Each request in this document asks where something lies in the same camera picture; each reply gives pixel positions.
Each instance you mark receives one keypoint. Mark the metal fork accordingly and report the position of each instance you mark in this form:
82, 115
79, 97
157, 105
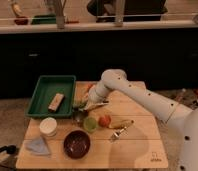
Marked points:
116, 134

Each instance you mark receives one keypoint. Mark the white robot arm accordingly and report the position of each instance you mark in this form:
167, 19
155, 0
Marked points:
177, 116

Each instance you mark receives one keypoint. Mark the wooden block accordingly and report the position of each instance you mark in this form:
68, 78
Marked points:
55, 103

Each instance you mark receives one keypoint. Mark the wooden board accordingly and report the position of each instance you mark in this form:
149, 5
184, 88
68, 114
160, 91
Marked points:
139, 147

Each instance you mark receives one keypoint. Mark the black handle tool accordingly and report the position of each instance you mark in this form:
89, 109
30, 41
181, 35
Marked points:
11, 149

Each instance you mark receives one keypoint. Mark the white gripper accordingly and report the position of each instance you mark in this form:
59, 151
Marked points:
94, 98

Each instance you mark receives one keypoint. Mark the grey folded cloth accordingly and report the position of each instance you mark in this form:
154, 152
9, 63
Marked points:
38, 146

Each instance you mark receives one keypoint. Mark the dark red bowl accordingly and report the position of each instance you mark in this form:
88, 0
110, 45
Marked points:
76, 144

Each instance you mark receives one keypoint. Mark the yellow corn cob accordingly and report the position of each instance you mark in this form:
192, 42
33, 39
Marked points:
121, 124

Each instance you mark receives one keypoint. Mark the white cylindrical container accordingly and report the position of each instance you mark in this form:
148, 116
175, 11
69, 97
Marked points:
48, 126

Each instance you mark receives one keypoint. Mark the green plastic tray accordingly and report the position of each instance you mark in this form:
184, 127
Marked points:
47, 87

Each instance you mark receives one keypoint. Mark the green cup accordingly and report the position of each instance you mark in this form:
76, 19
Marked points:
90, 124

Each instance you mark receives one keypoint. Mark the metal cup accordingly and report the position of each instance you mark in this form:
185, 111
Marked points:
79, 116

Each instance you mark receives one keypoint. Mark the red tomato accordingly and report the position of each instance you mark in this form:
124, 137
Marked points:
104, 121

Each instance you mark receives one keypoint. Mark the orange bowl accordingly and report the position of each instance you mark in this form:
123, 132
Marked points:
89, 86

